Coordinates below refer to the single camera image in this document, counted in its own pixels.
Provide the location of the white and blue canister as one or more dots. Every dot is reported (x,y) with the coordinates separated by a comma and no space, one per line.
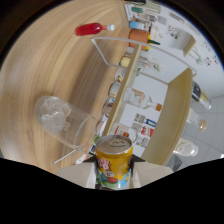
(138,25)

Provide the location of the tall glass bottle cork lid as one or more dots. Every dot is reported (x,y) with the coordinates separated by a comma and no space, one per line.
(196,120)

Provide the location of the wooden wall shelf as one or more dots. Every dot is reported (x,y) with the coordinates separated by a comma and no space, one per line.
(190,45)

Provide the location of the blue wall poster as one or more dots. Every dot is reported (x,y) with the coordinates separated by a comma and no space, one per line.
(150,123)

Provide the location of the yellow mug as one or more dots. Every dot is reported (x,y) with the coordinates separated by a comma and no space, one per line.
(125,61)

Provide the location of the white bowl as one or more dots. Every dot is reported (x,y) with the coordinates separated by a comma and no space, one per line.
(115,90)
(100,126)
(107,108)

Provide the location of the clear bottle red label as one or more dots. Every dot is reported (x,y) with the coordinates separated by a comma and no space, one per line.
(121,129)

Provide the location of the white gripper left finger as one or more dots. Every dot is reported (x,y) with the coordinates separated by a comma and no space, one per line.
(80,175)

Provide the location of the red liquid bottle white cap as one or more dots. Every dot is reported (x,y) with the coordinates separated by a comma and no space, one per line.
(90,29)

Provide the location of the two-tier wooden shelf rack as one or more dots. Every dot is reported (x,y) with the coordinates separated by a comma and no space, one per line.
(171,116)

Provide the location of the red wall poster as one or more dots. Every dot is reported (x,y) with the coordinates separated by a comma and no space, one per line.
(148,132)

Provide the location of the green cup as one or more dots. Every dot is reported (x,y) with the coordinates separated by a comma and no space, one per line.
(136,9)

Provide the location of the blue patterned bowl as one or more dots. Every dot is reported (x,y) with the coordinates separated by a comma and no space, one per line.
(120,75)

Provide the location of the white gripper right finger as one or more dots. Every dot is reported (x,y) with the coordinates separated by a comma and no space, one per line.
(150,171)

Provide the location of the clear glass with ice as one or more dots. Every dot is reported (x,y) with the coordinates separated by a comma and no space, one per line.
(63,121)

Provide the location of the grey printed wall sheet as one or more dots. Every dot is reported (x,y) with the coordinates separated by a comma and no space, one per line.
(140,118)
(138,127)

